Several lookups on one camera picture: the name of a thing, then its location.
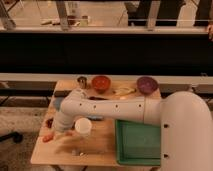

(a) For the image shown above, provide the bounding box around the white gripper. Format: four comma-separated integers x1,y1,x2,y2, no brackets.
52,111,74,133

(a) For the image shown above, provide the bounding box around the red pepper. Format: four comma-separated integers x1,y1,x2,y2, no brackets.
42,134,54,143

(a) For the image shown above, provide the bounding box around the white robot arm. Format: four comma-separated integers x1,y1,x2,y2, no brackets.
53,89,213,171

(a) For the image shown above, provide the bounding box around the blue cup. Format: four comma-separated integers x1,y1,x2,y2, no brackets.
53,97,63,110

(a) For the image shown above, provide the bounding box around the white plastic cup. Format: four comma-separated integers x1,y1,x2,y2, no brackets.
75,118,92,136

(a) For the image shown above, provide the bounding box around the small metal cup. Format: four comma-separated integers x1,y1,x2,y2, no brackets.
77,76,87,89

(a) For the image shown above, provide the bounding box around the bunch of dark grapes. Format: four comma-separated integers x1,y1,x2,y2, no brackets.
45,118,53,129

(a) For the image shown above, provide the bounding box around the silver fork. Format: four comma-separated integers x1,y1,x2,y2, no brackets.
71,150,85,156

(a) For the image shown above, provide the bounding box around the wooden table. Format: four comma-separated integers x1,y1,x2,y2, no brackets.
30,79,167,168

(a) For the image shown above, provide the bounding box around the red bowl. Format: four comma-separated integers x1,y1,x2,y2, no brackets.
91,75,111,93

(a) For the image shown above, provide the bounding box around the yellow banana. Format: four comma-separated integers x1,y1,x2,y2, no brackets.
114,87,135,96

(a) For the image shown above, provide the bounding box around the green plastic tray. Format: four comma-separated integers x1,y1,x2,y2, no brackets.
115,120,161,166

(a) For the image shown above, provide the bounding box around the purple bowl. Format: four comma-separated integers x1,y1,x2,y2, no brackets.
137,76,158,95

